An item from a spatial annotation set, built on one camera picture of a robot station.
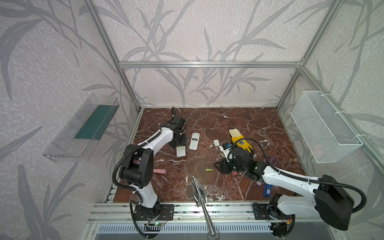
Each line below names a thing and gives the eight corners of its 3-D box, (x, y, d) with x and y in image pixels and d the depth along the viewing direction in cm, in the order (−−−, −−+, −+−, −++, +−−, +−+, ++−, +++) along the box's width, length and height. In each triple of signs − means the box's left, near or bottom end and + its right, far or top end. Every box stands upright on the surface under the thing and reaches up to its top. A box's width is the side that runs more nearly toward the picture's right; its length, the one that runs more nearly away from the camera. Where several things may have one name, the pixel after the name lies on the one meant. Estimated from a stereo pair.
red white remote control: (189, 149, 99) (188, 148, 97) (191, 134, 107) (191, 132, 105) (198, 150, 99) (198, 149, 97) (200, 134, 107) (200, 133, 105)
